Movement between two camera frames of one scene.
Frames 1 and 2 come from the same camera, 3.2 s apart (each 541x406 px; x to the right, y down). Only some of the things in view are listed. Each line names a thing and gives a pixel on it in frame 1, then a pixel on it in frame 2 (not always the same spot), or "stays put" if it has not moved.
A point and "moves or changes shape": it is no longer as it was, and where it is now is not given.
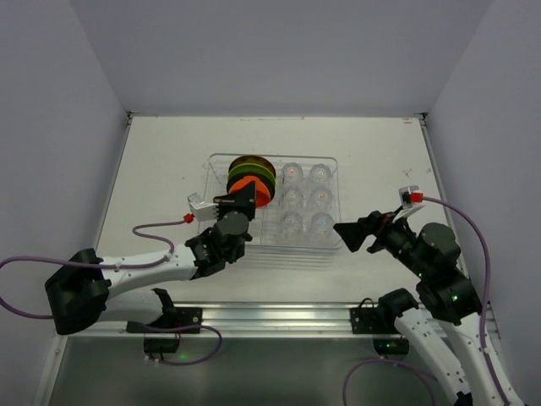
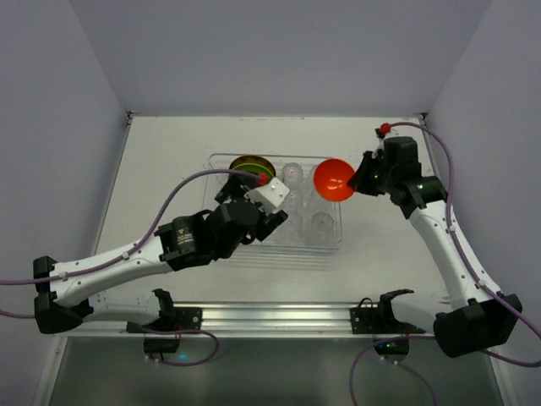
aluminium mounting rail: (254, 319) stays put
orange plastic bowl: (262, 191) moves or changes shape
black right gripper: (376, 229) → (368, 178)
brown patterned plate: (252, 159) stays put
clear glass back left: (292, 174) stays put
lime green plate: (252, 167) stays put
